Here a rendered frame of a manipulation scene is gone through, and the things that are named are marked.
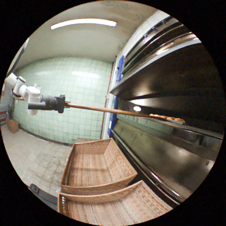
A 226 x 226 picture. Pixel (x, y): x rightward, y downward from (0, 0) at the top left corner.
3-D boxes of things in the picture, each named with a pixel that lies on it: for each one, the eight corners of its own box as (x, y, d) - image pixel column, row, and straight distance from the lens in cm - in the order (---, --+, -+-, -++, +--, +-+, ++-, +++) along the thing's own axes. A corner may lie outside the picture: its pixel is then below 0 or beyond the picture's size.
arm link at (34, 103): (43, 109, 51) (27, 108, 50) (46, 92, 47) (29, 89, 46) (47, 119, 41) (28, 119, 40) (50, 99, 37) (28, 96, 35)
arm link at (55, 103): (60, 94, 54) (45, 91, 50) (67, 94, 45) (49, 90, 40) (58, 112, 54) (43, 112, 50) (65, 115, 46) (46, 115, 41)
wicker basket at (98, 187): (109, 154, 101) (112, 136, 87) (127, 190, 71) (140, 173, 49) (74, 152, 99) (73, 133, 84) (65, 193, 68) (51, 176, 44)
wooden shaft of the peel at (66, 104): (15, 99, 112) (15, 97, 112) (16, 99, 113) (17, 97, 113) (158, 119, 83) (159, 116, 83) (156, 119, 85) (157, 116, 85)
